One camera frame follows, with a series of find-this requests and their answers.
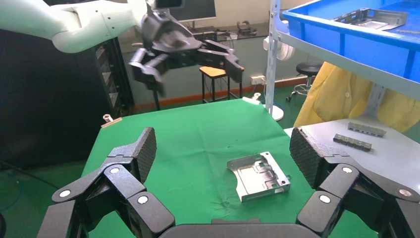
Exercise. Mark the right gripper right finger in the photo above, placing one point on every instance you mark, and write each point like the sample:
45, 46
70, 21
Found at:
344, 184

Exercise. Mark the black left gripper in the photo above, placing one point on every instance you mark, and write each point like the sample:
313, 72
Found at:
167, 33

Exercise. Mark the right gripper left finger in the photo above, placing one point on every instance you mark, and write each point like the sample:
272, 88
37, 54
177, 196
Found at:
131, 197

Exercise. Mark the stamped sheet metal bracket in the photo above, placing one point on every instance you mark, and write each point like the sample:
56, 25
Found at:
374, 23
259, 177

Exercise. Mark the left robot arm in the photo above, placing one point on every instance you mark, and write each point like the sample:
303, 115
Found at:
82, 23

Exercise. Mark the blue plastic parts bin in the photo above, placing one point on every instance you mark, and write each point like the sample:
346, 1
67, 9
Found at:
361, 42

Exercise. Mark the wooden seat black stool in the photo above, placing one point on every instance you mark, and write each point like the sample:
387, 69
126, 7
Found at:
213, 71

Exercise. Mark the dark office desk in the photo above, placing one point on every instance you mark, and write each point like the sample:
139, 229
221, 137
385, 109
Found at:
229, 35

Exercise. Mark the computer monitor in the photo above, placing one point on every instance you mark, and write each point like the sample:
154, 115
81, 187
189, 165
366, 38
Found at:
197, 8

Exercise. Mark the small black device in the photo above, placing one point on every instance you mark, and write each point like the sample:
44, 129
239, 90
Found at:
246, 28

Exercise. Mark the silver binder clip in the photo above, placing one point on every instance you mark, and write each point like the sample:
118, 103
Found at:
252, 100
111, 122

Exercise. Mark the green table cloth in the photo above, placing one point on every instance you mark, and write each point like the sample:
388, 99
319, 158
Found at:
197, 138

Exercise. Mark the white socket box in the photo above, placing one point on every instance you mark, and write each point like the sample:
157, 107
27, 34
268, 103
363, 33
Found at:
266, 42

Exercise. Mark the yellow fabric garment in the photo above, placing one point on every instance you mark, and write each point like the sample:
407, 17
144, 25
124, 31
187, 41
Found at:
334, 95

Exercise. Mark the swivel stool with casters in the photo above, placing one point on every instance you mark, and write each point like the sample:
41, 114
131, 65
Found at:
308, 68

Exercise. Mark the black cabinet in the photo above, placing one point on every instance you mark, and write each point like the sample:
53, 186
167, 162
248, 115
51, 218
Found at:
49, 98

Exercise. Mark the grey slotted metal rail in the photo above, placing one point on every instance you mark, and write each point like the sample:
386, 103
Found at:
367, 130
352, 143

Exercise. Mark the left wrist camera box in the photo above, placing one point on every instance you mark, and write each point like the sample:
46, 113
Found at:
169, 3

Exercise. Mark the white wall power socket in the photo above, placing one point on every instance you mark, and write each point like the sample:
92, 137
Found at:
258, 79

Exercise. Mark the perforated white rack post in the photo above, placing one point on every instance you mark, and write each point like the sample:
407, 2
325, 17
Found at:
272, 65
374, 100

